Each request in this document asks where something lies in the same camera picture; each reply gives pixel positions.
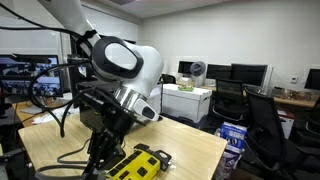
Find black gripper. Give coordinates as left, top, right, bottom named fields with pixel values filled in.
left=83, top=124, right=127, bottom=176

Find yellow and black power strip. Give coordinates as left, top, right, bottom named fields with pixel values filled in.
left=106, top=143, right=173, bottom=180

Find black microwave oven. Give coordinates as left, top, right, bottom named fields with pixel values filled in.
left=77, top=79, right=164, bottom=134

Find white papers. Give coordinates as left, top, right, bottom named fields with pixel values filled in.
left=31, top=106, right=81, bottom=125

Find lit computer monitor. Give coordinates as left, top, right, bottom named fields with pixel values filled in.
left=0, top=54, right=64, bottom=98

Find white storage box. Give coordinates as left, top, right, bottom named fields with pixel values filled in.
left=159, top=83, right=213, bottom=124

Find small black chair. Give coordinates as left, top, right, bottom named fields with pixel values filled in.
left=161, top=73, right=177, bottom=85

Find green item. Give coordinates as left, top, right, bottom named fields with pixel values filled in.
left=178, top=85, right=195, bottom=92

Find white printed bag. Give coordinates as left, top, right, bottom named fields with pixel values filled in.
left=214, top=149, right=242, bottom=180

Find small black monitor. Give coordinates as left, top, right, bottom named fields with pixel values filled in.
left=177, top=60, right=195, bottom=75

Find blue and white carton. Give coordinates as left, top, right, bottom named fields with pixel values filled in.
left=219, top=121, right=248, bottom=154

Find grey desk fan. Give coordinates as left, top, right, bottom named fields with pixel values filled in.
left=189, top=60, right=208, bottom=88

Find large black mesh office chair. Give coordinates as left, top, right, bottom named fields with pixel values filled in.
left=243, top=87, right=320, bottom=180

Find wide black monitor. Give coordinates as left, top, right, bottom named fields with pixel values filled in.
left=230, top=63, right=269, bottom=88

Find white board panel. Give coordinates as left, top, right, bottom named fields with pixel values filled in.
left=265, top=64, right=275, bottom=94

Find white box with red top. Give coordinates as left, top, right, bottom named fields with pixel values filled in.
left=277, top=109, right=296, bottom=140

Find brown clutter pile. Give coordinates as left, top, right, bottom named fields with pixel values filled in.
left=284, top=89, right=316, bottom=101

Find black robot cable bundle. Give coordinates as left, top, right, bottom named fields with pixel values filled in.
left=0, top=3, right=134, bottom=138

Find black bar camera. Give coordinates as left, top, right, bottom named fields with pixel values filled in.
left=9, top=53, right=53, bottom=65

